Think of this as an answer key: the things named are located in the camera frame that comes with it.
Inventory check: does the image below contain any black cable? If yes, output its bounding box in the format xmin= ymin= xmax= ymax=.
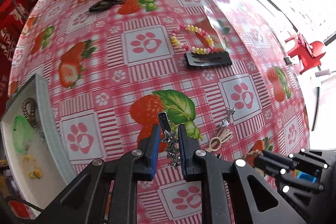
xmin=5 ymin=196 xmax=42 ymax=214

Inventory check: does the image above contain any silver star earring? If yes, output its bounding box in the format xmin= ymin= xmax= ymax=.
xmin=220 ymin=107 xmax=236 ymax=128

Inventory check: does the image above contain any red plastic chair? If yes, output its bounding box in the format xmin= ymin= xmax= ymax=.
xmin=285 ymin=32 xmax=327 ymax=75

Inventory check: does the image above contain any black hair tie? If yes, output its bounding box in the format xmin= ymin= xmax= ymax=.
xmin=89 ymin=0 xmax=126 ymax=14

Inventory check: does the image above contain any green bangle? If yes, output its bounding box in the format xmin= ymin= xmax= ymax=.
xmin=12 ymin=115 xmax=33 ymax=153

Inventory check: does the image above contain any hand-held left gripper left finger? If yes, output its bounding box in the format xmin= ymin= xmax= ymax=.
xmin=42 ymin=124 xmax=161 ymax=224

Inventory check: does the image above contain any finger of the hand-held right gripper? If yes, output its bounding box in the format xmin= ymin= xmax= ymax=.
xmin=261 ymin=149 xmax=328 ymax=169
xmin=256 ymin=158 xmax=323 ymax=195

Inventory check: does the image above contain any pink yellow beaded bracelet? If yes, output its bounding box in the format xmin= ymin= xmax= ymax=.
xmin=169 ymin=25 xmax=215 ymax=54

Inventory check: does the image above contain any strawberry print tablecloth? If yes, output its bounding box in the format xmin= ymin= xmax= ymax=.
xmin=8 ymin=0 xmax=311 ymax=224

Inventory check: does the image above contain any silver star hair clip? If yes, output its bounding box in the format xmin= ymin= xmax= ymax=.
xmin=157 ymin=111 xmax=181 ymax=168

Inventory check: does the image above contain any beige hair clip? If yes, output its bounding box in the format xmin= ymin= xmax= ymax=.
xmin=205 ymin=130 xmax=234 ymax=153

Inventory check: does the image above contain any brown beaded bracelet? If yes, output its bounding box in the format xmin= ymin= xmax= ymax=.
xmin=21 ymin=98 xmax=38 ymax=128

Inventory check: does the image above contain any white tray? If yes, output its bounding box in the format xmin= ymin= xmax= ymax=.
xmin=0 ymin=73 xmax=76 ymax=210

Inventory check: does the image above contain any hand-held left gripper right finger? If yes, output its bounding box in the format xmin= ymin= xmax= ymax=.
xmin=177 ymin=123 xmax=307 ymax=224

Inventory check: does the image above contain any red printed blanket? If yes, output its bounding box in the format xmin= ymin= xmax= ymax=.
xmin=0 ymin=0 xmax=40 ymax=114

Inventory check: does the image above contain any black rectangular hair clip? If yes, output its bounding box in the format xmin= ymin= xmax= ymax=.
xmin=184 ymin=51 xmax=233 ymax=69

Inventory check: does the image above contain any pink braided bracelet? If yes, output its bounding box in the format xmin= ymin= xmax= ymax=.
xmin=240 ymin=149 xmax=264 ymax=165

